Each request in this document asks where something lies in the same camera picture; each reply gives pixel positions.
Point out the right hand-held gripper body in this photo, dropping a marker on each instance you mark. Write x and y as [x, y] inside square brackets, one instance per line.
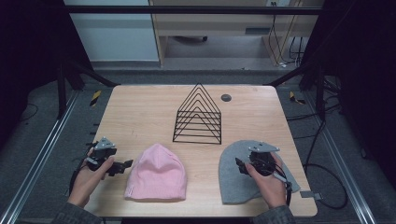
[263, 155]

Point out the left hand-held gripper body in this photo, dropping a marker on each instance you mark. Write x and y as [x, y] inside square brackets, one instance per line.
[104, 144]

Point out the grey knit beanie hat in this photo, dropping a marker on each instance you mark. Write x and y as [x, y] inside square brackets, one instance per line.
[233, 180]

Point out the pink knit beanie hat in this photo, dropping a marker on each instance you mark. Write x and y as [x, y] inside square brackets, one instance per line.
[157, 177]

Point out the person's left hand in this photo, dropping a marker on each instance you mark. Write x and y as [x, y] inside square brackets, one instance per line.
[85, 183]

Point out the person's right hand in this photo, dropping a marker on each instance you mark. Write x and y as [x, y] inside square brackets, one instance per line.
[271, 189]

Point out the yellow black hazard tape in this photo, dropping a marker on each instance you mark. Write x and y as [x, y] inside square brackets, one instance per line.
[295, 99]
[95, 98]

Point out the round dark table grommet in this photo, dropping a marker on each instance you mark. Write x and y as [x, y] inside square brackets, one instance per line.
[226, 97]

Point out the black metal stand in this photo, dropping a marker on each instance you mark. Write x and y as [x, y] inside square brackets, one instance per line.
[61, 90]
[319, 93]

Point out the white cabinet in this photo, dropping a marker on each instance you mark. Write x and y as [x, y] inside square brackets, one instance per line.
[115, 37]

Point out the black curtain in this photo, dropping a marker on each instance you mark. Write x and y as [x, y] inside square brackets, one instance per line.
[28, 62]
[364, 77]

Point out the aluminium floor rail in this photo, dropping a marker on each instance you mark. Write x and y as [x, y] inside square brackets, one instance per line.
[342, 161]
[37, 161]

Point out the black horizontal frame bar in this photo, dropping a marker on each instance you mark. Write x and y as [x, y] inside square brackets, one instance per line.
[186, 10]

